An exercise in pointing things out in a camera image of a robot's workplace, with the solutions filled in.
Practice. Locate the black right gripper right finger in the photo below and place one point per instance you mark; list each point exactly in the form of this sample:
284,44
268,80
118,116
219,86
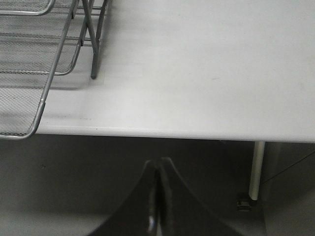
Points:
181,212

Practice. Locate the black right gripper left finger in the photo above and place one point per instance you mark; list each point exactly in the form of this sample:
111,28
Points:
138,214

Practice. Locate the mesh rack tray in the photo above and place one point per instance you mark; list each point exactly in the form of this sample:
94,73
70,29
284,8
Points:
28,43
26,7
23,98

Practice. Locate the white table leg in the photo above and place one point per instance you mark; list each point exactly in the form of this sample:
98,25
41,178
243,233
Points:
250,200

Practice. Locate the grey metal rack frame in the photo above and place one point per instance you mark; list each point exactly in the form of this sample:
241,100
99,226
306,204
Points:
95,35

